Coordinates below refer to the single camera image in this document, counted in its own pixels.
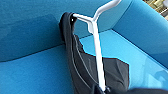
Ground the blue sofa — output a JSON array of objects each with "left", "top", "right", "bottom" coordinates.
[{"left": 0, "top": 0, "right": 168, "bottom": 94}]

